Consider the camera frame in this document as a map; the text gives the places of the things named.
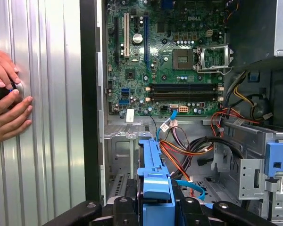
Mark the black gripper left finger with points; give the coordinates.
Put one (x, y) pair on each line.
(125, 212)

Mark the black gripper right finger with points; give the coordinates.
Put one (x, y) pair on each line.
(191, 212)

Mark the hard disk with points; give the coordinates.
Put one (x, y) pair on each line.
(155, 183)

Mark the grey metal disk bay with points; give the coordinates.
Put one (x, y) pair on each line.
(122, 150)

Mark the person's right hand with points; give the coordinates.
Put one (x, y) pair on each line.
(9, 117)

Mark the person's left hand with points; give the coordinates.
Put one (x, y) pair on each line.
(2, 68)

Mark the grey optical drive cage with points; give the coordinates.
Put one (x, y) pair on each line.
(250, 169)

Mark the blue plastic drive latch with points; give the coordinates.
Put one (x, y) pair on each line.
(277, 155)

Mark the black RAM slot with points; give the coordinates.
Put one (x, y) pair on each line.
(184, 98)
(184, 88)
(184, 84)
(184, 94)

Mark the black open PC case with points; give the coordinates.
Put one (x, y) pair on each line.
(88, 94)

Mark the black chipset chip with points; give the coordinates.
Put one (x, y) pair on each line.
(130, 74)

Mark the socket locking lever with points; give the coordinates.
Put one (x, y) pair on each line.
(214, 70)

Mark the green motherboard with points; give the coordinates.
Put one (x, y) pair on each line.
(160, 68)

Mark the CPU socket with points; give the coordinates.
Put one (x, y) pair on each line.
(182, 58)

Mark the metal socket cover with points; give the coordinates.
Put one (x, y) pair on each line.
(214, 47)

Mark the black expansion slot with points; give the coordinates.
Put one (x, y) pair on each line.
(116, 40)

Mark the blue expansion slot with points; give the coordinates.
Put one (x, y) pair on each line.
(146, 40)

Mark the silver coin battery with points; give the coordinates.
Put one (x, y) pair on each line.
(137, 38)

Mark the white expansion slot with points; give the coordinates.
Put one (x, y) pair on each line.
(126, 35)

